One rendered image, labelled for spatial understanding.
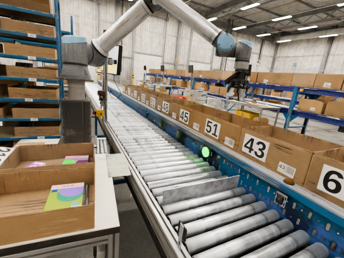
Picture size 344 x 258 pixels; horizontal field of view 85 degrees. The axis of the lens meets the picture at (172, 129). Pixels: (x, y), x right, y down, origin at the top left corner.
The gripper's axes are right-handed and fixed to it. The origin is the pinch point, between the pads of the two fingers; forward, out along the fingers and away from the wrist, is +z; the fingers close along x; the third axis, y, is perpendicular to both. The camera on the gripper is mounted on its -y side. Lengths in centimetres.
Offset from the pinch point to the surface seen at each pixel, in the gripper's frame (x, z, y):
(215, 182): -33, 38, 32
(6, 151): -126, 32, -16
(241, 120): 20.8, 16.3, -7.8
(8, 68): -150, -4, -138
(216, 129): -8.2, 20.5, -1.4
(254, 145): -8.1, 20.6, 30.5
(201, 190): -41, 41, 32
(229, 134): -8.0, 20.3, 10.9
